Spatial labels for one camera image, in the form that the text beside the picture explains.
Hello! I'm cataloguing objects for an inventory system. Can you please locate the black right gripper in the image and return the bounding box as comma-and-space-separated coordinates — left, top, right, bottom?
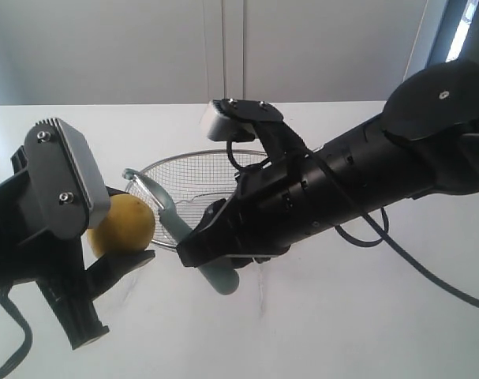
177, 149, 365, 268

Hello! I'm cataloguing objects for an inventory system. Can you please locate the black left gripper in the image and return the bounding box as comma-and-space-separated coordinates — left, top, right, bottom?
0, 146, 155, 349

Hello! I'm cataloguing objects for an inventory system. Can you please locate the yellow lemon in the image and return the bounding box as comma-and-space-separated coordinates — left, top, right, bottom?
86, 193, 156, 258

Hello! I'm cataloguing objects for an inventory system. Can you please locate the teal handled vegetable peeler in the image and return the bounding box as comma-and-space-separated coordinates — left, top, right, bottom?
122, 168, 240, 295

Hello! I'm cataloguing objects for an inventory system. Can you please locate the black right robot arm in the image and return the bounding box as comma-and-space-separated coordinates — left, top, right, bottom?
177, 59, 479, 267

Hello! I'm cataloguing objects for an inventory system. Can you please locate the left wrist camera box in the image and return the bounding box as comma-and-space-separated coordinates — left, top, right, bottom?
24, 118, 110, 240

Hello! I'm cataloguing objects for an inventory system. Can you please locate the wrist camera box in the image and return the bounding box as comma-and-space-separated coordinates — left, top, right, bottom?
200, 98, 307, 159
24, 118, 110, 240

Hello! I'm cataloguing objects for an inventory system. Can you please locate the metal wire mesh basket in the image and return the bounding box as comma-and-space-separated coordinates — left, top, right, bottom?
126, 149, 271, 250

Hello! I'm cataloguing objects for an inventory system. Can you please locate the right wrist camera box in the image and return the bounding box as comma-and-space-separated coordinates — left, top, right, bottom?
200, 98, 307, 159

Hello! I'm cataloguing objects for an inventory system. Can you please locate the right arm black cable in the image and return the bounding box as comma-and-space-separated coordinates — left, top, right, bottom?
225, 137, 479, 311

